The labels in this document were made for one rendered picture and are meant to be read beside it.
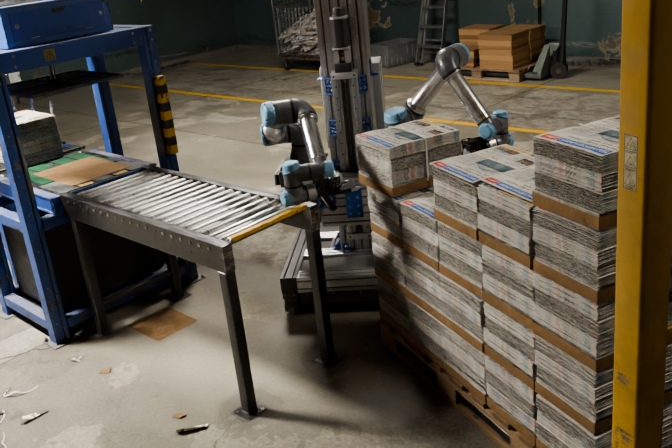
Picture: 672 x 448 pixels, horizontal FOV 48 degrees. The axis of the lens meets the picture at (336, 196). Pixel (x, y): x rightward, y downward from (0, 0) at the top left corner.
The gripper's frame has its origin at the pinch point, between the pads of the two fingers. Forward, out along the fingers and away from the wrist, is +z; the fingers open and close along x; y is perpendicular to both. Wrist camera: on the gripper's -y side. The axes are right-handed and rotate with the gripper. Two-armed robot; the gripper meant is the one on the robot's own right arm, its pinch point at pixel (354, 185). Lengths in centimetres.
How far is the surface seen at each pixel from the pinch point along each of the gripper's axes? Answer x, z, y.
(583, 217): -136, 4, 24
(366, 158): -1.6, 6.2, 11.5
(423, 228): -43.9, 7.2, -9.3
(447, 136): -20.9, 36.9, 18.8
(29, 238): 105, -134, -23
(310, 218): 2.2, -22.5, -10.8
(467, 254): -75, 6, -10
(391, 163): -21.9, 7.2, 13.5
